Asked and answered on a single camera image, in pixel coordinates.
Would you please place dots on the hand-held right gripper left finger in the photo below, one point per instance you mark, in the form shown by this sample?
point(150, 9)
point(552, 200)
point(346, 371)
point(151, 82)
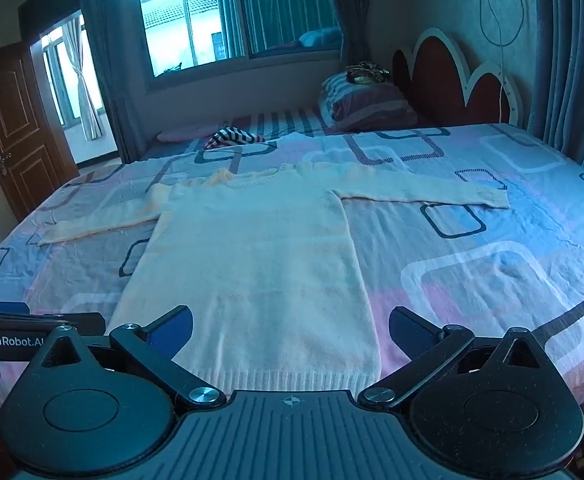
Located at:
point(172, 332)

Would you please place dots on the sliding glass window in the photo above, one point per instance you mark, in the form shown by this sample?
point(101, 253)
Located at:
point(232, 15)

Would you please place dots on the blue-grey curtain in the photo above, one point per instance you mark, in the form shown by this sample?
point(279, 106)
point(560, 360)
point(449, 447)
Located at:
point(572, 60)
point(349, 10)
point(109, 60)

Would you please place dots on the cream knitted sweater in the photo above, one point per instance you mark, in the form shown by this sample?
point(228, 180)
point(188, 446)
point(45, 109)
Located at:
point(252, 270)

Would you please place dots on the pastel square-patterned bed sheet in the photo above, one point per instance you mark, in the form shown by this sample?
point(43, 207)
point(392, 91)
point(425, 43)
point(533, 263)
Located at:
point(472, 270)

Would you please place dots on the red scalloped headboard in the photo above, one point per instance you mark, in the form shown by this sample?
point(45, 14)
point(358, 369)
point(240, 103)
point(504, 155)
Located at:
point(447, 85)

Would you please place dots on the striped pillow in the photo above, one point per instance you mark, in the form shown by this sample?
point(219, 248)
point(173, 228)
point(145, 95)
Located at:
point(367, 102)

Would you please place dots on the pink pillow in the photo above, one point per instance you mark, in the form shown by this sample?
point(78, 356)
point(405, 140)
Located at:
point(187, 132)

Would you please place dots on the striped bed sheet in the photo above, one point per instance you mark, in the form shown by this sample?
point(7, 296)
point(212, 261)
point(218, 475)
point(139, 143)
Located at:
point(282, 120)

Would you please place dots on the dark patterned item on pillows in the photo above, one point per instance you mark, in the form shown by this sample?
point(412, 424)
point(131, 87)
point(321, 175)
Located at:
point(367, 72)

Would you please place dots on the red white navy striped cloth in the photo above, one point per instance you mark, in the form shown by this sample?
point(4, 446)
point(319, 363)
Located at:
point(234, 137)

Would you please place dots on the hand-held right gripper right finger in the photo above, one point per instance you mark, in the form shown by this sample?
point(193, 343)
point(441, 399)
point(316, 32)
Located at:
point(411, 332)

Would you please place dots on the brown wooden door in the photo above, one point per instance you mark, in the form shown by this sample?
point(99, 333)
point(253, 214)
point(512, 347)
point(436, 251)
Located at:
point(14, 130)

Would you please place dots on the white sheer curtain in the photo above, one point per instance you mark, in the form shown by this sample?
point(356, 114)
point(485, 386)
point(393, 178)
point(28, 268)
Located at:
point(84, 85)

